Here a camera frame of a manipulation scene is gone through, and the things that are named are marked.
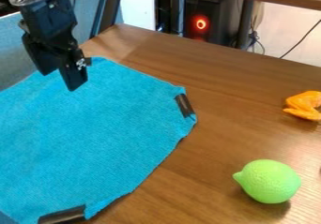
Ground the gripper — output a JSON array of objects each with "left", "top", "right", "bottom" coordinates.
[{"left": 16, "top": 0, "right": 91, "bottom": 93}]

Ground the blue cloth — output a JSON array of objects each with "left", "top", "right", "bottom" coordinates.
[{"left": 0, "top": 55, "right": 199, "bottom": 224}]

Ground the black computer tower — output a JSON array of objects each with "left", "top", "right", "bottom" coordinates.
[{"left": 183, "top": 0, "right": 246, "bottom": 47}]

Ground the green toy lime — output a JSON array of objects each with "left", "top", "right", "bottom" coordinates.
[{"left": 232, "top": 158, "right": 302, "bottom": 204}]

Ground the orange toy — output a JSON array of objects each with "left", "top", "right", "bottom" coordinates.
[{"left": 282, "top": 90, "right": 321, "bottom": 122}]

